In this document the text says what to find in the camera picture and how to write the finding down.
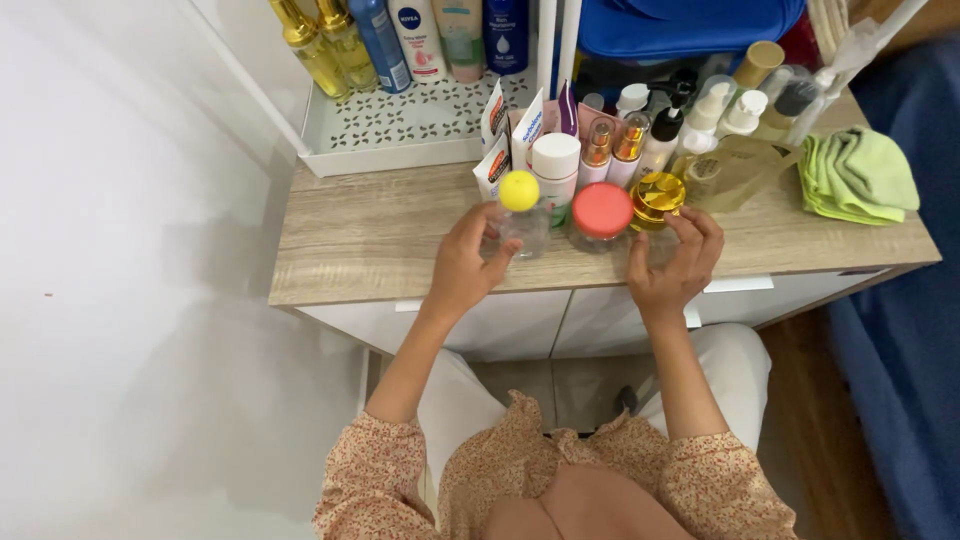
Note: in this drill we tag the gold oil bottle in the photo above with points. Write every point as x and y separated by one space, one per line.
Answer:
346 41
309 49

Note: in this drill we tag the white bottle with black pump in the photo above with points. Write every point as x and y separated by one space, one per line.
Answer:
664 135

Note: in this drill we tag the white tube with blue print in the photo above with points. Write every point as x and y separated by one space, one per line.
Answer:
527 127

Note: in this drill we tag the white perforated tray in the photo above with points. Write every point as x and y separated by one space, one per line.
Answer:
405 127

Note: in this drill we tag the small pink bottle gold pump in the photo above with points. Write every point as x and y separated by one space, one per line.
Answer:
597 152
627 150

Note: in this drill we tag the dark blue lotion bottle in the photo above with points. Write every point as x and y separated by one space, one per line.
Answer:
505 34

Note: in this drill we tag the white bottle with white cap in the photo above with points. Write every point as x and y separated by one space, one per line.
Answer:
556 169

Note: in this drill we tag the person's white trousers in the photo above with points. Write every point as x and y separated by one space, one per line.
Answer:
720 375

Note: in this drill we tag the pink sachet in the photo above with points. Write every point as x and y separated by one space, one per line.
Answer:
596 112

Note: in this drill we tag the small white capped bottle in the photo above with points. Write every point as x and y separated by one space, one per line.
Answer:
632 97

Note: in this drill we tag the white pole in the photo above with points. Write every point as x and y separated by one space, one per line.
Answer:
546 45
568 41

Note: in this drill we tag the clear bottle with white pump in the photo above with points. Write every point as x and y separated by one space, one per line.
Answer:
706 111
742 112

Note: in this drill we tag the light green folded cloth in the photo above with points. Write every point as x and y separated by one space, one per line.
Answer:
859 176

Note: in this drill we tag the pale green tube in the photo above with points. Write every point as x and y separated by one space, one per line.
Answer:
459 37

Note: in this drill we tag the white tube with orange label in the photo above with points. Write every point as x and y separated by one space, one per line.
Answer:
491 172
492 112

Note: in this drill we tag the clear plastic bag of bottles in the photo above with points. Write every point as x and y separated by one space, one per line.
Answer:
799 97

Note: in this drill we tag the clear jar with coral lid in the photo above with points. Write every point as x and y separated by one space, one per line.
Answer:
601 214

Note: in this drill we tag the purple tube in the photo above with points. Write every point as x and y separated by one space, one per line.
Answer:
568 111

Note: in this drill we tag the person's right hand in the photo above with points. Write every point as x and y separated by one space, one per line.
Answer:
671 281

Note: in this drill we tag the blue toiletry bag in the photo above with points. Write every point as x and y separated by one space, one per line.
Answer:
679 26

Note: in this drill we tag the person's left hand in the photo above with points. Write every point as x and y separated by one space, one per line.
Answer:
457 274

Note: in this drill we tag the white lotion bottle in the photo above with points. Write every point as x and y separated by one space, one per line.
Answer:
418 37

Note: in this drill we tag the wooden top white drawer cabinet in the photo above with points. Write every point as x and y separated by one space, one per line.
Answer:
375 240

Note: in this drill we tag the bottle with gold cap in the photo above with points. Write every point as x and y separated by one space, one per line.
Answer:
757 64

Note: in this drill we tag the blue bed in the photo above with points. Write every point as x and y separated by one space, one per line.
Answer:
900 315

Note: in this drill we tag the clear bottle with yellow cap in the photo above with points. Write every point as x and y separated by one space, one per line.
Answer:
521 217

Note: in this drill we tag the person's floral blouse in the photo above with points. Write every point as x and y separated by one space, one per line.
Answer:
570 487

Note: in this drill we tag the clear jar with gold lid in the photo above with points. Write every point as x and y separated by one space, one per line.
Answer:
657 199

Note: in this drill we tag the blue spray bottle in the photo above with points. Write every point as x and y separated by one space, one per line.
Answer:
381 45

